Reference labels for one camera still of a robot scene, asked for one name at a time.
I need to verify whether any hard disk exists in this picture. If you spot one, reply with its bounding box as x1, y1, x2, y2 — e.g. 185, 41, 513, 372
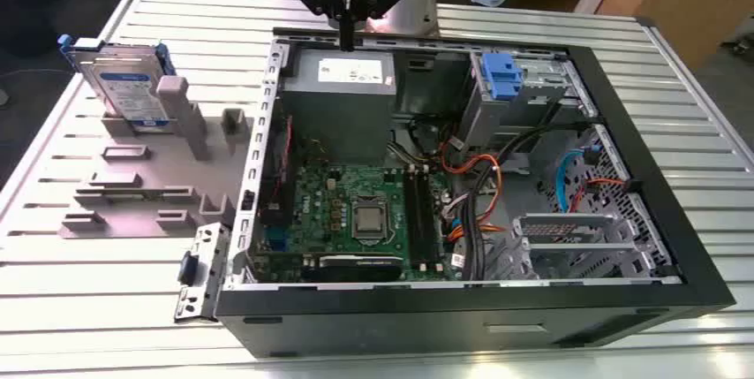
57, 34, 178, 135

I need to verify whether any blue plastic drive latch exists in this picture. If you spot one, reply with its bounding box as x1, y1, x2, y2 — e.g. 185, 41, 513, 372
480, 52, 526, 102

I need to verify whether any grey power supply unit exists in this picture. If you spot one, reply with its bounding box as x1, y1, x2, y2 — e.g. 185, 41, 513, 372
281, 47, 398, 168

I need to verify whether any grey metal drive cage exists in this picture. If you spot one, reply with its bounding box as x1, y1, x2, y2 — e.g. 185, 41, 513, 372
458, 49, 597, 150

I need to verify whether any green motherboard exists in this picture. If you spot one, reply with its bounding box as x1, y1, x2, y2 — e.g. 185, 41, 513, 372
250, 164, 473, 283

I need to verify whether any grey plastic parts rack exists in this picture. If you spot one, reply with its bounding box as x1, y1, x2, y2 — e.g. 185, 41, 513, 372
55, 76, 258, 239

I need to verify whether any black RAM slot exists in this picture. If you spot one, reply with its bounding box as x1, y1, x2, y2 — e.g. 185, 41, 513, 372
404, 164, 429, 272
418, 164, 448, 272

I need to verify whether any silver CPU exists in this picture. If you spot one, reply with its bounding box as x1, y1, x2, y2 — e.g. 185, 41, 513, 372
357, 207, 388, 235

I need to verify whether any metal CPU socket cover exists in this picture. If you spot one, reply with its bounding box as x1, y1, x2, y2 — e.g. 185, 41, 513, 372
350, 195, 396, 246

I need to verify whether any green RAM stick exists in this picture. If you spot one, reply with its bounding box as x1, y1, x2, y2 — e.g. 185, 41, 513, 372
98, 192, 166, 201

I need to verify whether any black graphics card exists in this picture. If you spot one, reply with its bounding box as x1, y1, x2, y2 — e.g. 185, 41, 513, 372
299, 253, 406, 284

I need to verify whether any black latch with blue pad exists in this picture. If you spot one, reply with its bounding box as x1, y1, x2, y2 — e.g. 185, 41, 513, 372
177, 251, 202, 285

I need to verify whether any black PC case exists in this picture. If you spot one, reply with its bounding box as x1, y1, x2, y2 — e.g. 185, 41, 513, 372
213, 27, 739, 359

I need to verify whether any orange wire bundle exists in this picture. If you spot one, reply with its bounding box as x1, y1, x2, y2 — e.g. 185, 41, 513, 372
441, 153, 508, 243

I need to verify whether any blue wire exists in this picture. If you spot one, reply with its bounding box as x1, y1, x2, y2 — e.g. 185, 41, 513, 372
556, 143, 604, 216

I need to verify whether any black cable bundle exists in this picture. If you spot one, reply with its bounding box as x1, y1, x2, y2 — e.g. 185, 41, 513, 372
458, 121, 594, 282

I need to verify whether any silver rear bracket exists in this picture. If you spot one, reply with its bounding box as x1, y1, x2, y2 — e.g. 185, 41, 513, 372
171, 221, 233, 323

